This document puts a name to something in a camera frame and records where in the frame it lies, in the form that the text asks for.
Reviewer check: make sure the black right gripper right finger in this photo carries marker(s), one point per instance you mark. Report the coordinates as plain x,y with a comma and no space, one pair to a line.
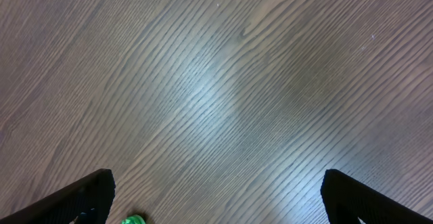
347,200

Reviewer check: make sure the green lattice wheel toy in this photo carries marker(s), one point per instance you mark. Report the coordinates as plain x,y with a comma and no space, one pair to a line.
134,219

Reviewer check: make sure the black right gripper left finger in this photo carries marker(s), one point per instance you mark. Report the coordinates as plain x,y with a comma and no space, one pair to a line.
87,200

